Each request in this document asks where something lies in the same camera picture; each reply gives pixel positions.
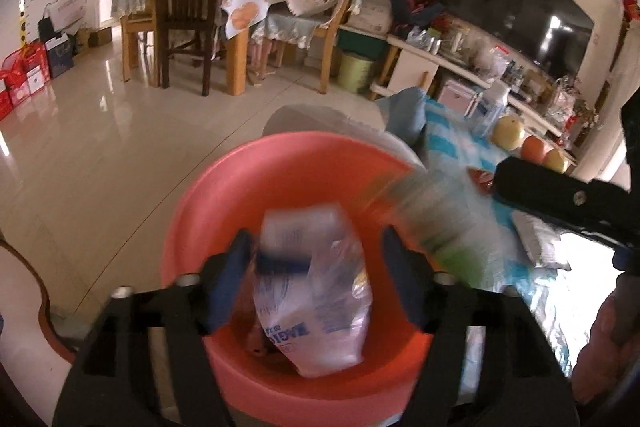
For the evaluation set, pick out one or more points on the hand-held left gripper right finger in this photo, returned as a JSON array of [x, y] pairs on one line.
[[405, 279]]

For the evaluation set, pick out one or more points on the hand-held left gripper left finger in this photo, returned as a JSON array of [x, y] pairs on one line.
[[230, 279]]

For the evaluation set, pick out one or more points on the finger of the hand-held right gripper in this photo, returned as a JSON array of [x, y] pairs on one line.
[[560, 199]]

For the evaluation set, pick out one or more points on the green white snack wrapper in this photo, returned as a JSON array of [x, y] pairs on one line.
[[450, 237]]

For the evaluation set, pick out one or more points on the pink plastic bucket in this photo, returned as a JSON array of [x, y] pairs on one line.
[[225, 187]]

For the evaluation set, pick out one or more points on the white blue plastic bag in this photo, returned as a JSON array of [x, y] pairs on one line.
[[320, 317]]

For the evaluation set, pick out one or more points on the person's right hand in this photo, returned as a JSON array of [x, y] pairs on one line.
[[605, 367]]

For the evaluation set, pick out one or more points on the small yellow pear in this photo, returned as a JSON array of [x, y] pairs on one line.
[[556, 161]]

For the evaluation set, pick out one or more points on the white plastic mailing bag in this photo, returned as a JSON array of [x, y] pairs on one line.
[[542, 242]]

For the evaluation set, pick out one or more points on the orange grapefruit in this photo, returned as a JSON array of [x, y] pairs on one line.
[[536, 150]]

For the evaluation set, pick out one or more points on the red crumpled snack wrapper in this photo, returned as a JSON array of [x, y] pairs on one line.
[[481, 179]]

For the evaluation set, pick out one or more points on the large yellow pear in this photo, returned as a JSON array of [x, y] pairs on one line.
[[509, 133]]

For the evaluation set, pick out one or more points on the shiny gift bag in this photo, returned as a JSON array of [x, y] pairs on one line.
[[561, 99]]

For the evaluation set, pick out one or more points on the white bottle with blue label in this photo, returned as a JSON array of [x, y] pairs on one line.
[[492, 107]]

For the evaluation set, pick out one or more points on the clear plastic bag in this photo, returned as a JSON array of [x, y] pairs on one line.
[[492, 62]]

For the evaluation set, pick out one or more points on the blue cloth cushion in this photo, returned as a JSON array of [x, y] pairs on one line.
[[405, 117]]

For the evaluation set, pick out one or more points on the white pillow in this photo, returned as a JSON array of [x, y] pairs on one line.
[[310, 117]]

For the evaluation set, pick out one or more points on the white television cabinet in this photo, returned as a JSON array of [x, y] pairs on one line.
[[415, 62]]

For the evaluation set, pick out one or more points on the green waste bin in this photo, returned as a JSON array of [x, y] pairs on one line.
[[356, 74]]

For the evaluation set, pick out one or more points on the green storage crate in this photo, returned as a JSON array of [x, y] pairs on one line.
[[362, 43]]

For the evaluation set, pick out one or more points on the light wooden chair with towel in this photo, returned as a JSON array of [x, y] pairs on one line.
[[335, 32]]

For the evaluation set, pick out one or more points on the dark wooden chair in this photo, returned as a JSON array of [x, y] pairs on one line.
[[187, 22]]

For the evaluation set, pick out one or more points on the white sack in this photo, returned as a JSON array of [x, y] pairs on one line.
[[370, 12]]

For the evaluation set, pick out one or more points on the dark blue gift bag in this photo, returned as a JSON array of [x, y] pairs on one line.
[[60, 57]]

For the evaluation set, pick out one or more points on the stack of red gift boxes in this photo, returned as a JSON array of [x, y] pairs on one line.
[[20, 82]]

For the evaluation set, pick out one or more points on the black bag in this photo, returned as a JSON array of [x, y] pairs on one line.
[[46, 29]]

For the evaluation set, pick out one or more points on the white paper bag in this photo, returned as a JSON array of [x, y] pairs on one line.
[[67, 9]]

